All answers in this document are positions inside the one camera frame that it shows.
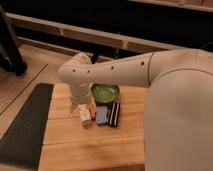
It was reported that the black white striped eraser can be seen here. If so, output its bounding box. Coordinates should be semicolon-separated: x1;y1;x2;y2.
108;102;120;127

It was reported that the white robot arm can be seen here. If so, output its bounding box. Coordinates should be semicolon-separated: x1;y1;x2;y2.
58;48;213;171

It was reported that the green ceramic bowl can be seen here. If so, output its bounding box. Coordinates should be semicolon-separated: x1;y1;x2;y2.
91;84;120;104

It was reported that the blue sponge block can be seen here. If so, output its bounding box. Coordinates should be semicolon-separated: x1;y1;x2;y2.
96;106;108;125

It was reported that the orange red small object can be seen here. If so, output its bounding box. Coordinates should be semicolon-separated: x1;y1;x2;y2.
90;111;96;120

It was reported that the white plastic bottle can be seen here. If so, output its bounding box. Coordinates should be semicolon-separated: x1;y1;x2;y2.
78;104;91;127

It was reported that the dark chair leg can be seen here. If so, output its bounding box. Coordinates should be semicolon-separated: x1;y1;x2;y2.
0;5;27;76

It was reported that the dark floor mat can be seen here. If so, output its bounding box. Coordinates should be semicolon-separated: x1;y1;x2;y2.
0;83;53;169

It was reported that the wooden shelf rail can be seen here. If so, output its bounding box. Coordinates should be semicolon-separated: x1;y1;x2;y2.
6;13;182;53

